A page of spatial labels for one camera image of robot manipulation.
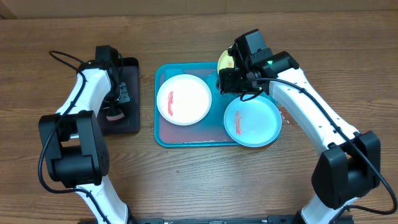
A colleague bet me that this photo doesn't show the light blue plate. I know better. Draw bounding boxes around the light blue plate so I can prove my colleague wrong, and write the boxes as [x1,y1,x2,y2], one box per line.
[223,96,282,147]

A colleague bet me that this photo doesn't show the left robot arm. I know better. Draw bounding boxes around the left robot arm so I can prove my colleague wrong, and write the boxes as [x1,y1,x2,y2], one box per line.
[37,45,134,223]

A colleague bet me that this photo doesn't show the teal serving tray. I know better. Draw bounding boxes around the teal serving tray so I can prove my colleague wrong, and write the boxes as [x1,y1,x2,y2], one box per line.
[154,62,279,148]

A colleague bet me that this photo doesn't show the green and pink sponge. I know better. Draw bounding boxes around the green and pink sponge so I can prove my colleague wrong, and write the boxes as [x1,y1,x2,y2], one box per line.
[106,106,124,121]

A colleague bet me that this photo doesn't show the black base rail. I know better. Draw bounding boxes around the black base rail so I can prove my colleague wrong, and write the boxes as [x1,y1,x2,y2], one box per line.
[77,214,354,224]

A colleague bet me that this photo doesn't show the green plate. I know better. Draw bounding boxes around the green plate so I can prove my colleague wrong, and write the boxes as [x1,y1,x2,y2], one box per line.
[216,46,264,93]

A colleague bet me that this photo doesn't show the black rectangular tray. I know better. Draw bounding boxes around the black rectangular tray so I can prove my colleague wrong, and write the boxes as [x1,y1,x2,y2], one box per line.
[97,57,141,136]

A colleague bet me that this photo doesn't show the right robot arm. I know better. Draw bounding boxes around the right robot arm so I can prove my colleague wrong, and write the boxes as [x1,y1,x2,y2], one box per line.
[217,44,381,223]

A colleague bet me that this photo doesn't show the white plate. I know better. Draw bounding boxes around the white plate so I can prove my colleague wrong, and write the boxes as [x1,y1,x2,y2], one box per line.
[155,74,212,126]

